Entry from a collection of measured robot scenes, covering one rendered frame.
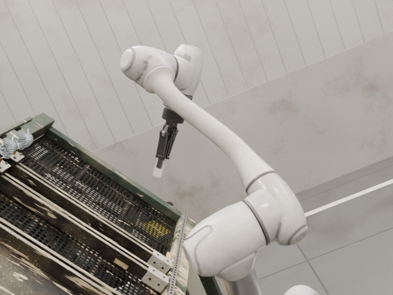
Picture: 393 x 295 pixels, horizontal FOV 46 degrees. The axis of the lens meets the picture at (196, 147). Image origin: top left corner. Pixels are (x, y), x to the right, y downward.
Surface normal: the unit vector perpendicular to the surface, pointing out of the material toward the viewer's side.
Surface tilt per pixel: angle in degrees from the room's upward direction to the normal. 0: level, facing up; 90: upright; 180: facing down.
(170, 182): 90
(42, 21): 90
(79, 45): 90
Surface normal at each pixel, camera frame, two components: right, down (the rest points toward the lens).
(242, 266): 0.45, 0.58
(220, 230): -0.15, -0.48
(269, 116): 0.05, 0.22
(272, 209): 0.09, -0.51
